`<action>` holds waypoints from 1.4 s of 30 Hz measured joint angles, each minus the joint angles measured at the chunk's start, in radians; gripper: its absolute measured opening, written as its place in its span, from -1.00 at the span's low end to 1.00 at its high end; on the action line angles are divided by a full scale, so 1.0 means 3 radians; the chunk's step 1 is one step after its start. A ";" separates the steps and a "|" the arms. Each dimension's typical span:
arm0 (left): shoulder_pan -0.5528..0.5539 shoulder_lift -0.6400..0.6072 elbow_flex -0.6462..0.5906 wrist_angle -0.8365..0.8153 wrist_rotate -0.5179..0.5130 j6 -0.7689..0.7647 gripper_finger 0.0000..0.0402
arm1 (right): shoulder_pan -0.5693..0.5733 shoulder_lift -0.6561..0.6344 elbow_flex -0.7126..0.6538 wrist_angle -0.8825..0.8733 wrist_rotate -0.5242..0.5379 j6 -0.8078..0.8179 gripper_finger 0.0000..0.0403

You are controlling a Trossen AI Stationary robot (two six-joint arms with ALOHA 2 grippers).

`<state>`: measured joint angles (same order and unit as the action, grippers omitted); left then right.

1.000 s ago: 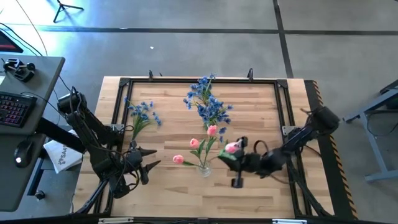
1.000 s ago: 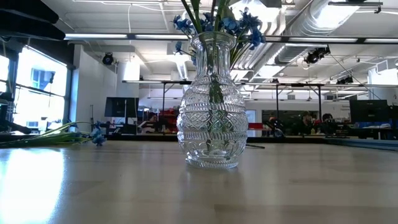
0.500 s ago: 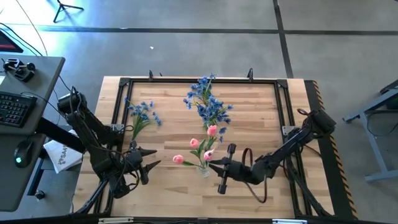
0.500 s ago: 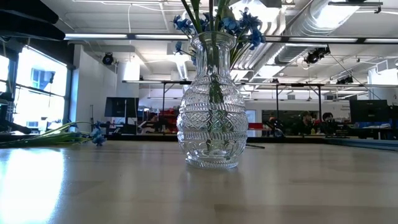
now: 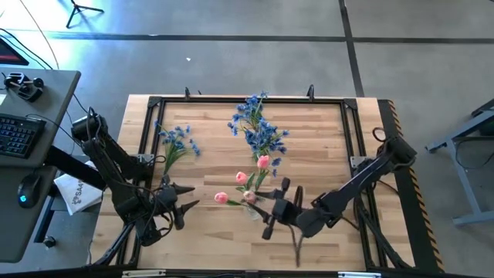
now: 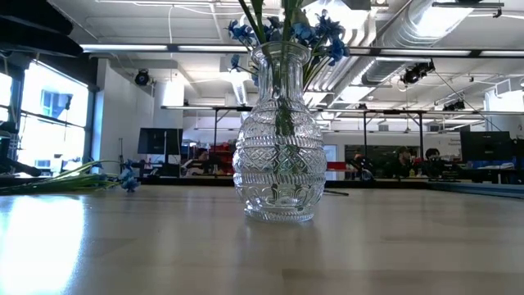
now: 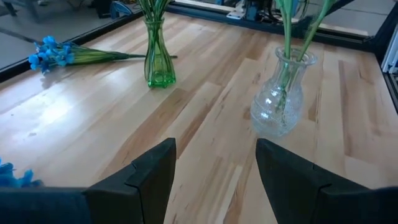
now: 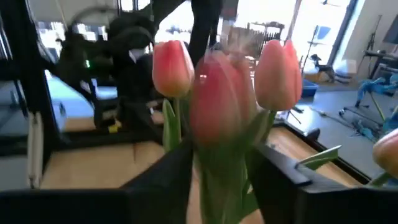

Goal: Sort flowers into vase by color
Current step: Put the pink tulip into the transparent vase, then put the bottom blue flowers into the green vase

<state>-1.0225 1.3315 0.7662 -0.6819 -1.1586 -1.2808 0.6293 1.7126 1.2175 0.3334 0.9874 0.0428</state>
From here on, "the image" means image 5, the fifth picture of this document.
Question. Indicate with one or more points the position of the black hazard-striped end plate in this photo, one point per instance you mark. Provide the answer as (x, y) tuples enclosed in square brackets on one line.
[(418, 231)]

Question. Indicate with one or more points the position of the black desk clamp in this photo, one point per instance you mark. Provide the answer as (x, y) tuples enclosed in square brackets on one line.
[(27, 90)]

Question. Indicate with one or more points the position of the clear glass vase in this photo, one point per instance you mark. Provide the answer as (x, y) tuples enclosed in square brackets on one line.
[(253, 213)]

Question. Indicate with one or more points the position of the black desk caster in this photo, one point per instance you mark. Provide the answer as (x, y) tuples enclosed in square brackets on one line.
[(49, 241)]

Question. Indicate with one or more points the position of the grey metal stand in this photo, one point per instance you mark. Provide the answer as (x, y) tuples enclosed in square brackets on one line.
[(463, 185)]

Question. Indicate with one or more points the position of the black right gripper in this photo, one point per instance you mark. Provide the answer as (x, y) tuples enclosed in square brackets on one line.
[(283, 212)]

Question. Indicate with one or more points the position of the silver metal bracket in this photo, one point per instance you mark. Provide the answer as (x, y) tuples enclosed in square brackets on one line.
[(357, 161), (145, 158)]

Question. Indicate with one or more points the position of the black monitor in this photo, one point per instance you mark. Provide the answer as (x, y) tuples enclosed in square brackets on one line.
[(9, 54)]

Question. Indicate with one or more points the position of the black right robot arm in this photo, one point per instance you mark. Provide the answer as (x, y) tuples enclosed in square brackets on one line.
[(363, 177)]

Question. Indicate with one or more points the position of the blue artificial flower bunch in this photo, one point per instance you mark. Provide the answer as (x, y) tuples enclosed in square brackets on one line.
[(175, 144), (264, 139), (251, 104)]

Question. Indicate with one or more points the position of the grey computer desk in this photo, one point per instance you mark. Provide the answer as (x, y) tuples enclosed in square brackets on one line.
[(58, 100)]

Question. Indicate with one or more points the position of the black aluminium rig frame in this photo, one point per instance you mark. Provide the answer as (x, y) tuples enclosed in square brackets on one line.
[(308, 101)]

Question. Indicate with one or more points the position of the pink artificial tulip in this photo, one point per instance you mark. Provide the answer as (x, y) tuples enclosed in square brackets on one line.
[(241, 177), (249, 196), (221, 197), (263, 161)]

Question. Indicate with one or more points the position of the white metal hinge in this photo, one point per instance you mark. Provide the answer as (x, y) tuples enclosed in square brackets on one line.
[(359, 275), (143, 273)]

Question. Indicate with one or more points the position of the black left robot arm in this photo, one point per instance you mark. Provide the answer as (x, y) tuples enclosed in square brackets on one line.
[(112, 162)]

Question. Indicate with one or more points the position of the black keyboard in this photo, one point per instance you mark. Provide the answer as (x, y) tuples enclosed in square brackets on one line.
[(19, 135)]

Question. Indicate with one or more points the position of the black tripod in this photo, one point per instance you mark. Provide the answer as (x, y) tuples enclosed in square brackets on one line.
[(79, 9)]

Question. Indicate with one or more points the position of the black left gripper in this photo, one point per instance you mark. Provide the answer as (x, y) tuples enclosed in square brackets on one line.
[(168, 197)]

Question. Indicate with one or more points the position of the black computer mouse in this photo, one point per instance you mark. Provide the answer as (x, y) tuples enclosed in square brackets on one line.
[(29, 189)]

